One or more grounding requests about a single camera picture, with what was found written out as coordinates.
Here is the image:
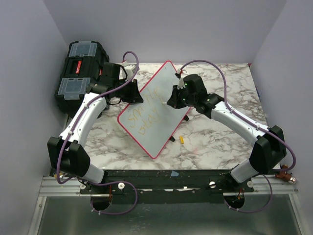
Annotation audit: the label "pink framed whiteboard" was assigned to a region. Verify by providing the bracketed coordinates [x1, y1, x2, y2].
[117, 60, 190, 159]

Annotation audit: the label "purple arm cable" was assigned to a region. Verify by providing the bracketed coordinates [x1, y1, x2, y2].
[175, 60, 297, 213]
[56, 50, 140, 216]

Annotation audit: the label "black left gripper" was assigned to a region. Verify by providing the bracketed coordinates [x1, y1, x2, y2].
[114, 78, 143, 103]

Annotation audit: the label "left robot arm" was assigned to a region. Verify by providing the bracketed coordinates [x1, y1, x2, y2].
[47, 61, 143, 193]

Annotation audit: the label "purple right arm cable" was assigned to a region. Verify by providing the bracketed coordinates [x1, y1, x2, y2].
[175, 60, 297, 213]

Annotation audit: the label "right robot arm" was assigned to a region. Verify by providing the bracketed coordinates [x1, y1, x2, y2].
[166, 74, 286, 192]

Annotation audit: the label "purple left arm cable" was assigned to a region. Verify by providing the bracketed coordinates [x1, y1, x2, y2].
[56, 50, 140, 216]

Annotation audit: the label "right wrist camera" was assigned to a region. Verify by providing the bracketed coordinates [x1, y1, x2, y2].
[175, 69, 185, 90]

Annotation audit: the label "black toolbox clear lids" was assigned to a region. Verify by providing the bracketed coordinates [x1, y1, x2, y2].
[54, 41, 110, 118]

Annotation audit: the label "blue tape piece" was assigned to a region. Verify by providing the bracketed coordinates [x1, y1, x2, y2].
[171, 171, 179, 177]

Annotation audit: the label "brass cable connector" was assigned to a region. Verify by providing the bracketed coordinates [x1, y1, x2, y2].
[275, 164, 297, 185]

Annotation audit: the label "black mounting rail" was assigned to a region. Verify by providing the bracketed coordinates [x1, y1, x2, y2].
[50, 168, 282, 205]

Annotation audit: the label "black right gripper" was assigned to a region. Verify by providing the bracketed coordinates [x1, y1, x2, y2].
[167, 85, 196, 110]

